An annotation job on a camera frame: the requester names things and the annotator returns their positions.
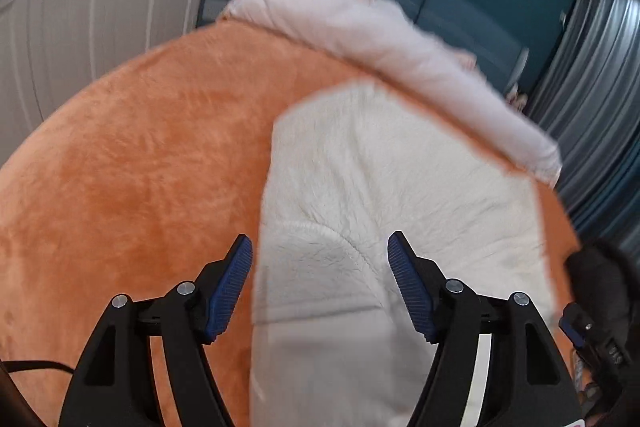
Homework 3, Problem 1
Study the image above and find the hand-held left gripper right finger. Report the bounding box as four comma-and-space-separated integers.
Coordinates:
387, 231, 585, 427

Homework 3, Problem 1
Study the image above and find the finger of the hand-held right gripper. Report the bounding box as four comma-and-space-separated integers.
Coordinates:
559, 302, 595, 350

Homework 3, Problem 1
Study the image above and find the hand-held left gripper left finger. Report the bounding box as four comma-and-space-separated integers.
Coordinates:
59, 234, 254, 427

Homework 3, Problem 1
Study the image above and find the white padded jacket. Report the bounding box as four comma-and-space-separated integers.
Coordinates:
249, 83, 562, 427

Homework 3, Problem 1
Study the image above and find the person's right forearm black sleeve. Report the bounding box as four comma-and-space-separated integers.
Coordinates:
563, 239, 635, 329

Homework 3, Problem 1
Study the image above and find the orange plush bed cover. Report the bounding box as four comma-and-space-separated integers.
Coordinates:
0, 19, 583, 427

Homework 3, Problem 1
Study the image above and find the grey blue curtain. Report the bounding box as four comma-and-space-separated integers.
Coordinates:
525, 0, 640, 254

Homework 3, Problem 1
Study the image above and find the pale pink duvet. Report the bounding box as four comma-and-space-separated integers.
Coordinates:
220, 0, 564, 186

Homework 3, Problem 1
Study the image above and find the dark nightstand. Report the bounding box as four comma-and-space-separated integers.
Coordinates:
196, 0, 235, 28

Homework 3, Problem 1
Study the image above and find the white panelled wardrobe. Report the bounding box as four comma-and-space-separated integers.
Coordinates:
0, 0, 262, 164

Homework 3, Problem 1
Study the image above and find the black cable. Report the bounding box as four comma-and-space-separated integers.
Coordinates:
0, 358, 77, 376

